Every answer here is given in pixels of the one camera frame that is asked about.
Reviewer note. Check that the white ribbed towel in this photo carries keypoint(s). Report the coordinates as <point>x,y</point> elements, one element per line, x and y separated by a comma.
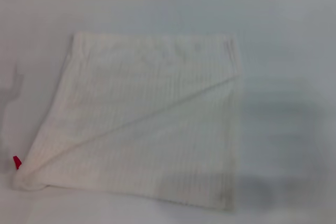
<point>147,119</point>

